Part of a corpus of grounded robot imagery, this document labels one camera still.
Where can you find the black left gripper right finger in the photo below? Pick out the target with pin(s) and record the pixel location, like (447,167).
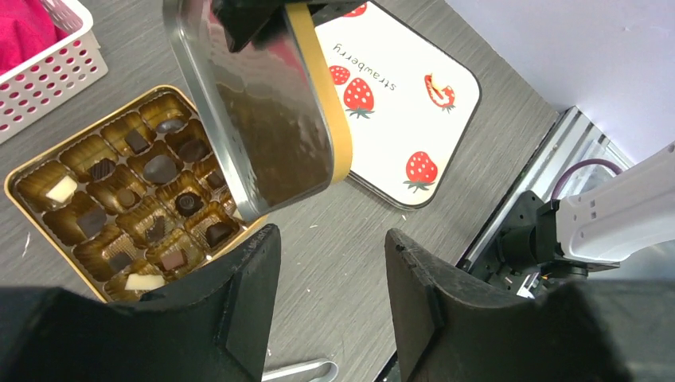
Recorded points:
(450,326)

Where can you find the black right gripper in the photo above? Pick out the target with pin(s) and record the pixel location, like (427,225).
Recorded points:
(246,21)

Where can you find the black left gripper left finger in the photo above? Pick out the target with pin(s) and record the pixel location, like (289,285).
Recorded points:
(211,325)

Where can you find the silver box lid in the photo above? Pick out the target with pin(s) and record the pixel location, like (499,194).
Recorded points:
(270,111)

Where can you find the metal tongs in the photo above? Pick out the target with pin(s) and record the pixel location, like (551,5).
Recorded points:
(323,369)

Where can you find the gold chocolate tray box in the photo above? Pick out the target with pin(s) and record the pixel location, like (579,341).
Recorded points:
(140,192)

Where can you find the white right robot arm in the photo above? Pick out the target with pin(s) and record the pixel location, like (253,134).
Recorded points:
(611,222)

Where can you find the white plastic basket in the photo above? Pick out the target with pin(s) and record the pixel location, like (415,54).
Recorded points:
(44,82)

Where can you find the strawberry pattern tray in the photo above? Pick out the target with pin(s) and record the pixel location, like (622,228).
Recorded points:
(408,103)

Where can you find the pink cloth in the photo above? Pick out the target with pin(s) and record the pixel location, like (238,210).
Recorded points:
(26,30)

